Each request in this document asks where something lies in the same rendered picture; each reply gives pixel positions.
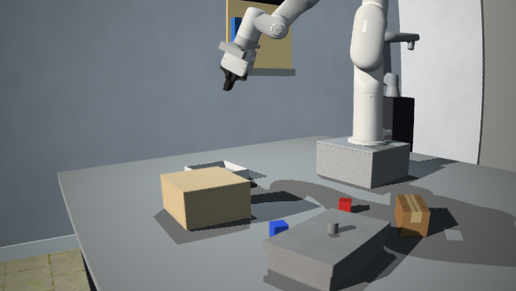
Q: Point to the light wooden cabinet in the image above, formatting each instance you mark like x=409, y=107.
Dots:
x=203, y=197

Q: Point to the red block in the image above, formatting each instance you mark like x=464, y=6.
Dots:
x=345, y=204

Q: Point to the blue block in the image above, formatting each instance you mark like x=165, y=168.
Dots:
x=277, y=227

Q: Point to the brown cardboard box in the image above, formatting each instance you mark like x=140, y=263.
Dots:
x=411, y=216

